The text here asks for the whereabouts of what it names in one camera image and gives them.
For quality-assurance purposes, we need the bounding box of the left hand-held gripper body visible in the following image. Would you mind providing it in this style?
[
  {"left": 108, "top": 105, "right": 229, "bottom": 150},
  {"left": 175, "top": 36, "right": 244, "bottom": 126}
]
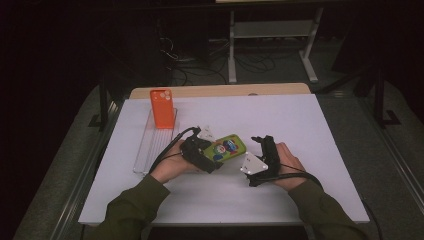
[{"left": 180, "top": 125, "right": 217, "bottom": 163}]

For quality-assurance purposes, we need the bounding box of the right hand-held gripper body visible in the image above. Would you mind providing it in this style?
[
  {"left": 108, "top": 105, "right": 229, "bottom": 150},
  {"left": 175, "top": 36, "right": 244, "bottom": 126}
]
[{"left": 239, "top": 145, "right": 284, "bottom": 188}]

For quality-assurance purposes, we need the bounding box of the green clown phone case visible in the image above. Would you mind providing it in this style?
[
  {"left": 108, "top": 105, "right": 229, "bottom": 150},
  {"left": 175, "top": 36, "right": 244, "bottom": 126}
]
[{"left": 203, "top": 133, "right": 248, "bottom": 163}]

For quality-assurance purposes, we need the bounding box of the clear plastic rack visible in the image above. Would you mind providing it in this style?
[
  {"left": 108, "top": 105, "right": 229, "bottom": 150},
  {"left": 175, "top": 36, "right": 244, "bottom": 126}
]
[{"left": 133, "top": 107, "right": 181, "bottom": 176}]

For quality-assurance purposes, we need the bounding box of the orange phone case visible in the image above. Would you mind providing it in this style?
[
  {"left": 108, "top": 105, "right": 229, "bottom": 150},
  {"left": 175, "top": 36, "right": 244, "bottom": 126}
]
[{"left": 149, "top": 88, "right": 176, "bottom": 130}]

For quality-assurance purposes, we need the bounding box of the person's right hand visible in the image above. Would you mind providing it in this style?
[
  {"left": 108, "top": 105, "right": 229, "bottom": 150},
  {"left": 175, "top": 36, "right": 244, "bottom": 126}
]
[{"left": 272, "top": 142, "right": 308, "bottom": 192}]

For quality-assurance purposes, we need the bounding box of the person's left hand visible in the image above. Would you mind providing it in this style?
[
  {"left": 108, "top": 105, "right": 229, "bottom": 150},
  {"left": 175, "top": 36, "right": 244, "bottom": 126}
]
[{"left": 149, "top": 139, "right": 205, "bottom": 185}]

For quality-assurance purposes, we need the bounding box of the wooden table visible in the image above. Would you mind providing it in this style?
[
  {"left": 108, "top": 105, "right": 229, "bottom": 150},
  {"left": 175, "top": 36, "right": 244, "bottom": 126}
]
[{"left": 129, "top": 82, "right": 312, "bottom": 100}]

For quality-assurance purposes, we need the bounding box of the black metal stand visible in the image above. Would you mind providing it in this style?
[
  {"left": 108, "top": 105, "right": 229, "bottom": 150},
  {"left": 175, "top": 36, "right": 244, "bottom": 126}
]
[
  {"left": 373, "top": 66, "right": 403, "bottom": 129},
  {"left": 88, "top": 76, "right": 116, "bottom": 133}
]

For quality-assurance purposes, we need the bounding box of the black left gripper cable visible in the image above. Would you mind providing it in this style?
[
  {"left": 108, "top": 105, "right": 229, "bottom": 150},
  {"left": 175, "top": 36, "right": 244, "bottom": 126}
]
[{"left": 148, "top": 125, "right": 202, "bottom": 174}]

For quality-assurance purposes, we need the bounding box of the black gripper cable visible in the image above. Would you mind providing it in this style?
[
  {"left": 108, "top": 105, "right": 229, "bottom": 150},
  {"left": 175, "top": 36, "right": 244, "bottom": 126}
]
[
  {"left": 246, "top": 163, "right": 384, "bottom": 240},
  {"left": 148, "top": 125, "right": 202, "bottom": 174}
]

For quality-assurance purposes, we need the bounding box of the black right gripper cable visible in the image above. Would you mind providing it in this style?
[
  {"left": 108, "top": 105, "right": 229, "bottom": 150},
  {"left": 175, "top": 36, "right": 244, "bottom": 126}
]
[{"left": 246, "top": 163, "right": 384, "bottom": 240}]

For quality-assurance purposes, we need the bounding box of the tangle of black floor cables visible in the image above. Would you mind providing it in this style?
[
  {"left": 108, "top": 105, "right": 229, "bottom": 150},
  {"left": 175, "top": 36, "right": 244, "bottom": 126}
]
[{"left": 156, "top": 36, "right": 278, "bottom": 86}]

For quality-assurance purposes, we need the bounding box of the white metal desk frame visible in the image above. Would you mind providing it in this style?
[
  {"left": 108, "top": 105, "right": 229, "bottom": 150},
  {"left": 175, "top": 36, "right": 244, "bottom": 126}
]
[{"left": 227, "top": 7, "right": 325, "bottom": 84}]

